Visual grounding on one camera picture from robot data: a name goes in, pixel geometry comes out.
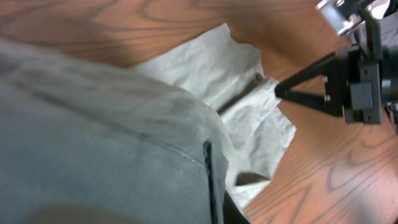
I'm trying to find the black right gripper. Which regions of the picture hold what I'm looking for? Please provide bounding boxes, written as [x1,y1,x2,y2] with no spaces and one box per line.
[275,45,397,124]

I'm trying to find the grey folded garment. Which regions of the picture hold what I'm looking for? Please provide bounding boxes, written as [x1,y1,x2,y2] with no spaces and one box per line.
[356,12,398,47]

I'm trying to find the khaki shorts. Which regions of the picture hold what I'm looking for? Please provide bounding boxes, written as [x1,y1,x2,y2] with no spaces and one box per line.
[1,24,296,223]

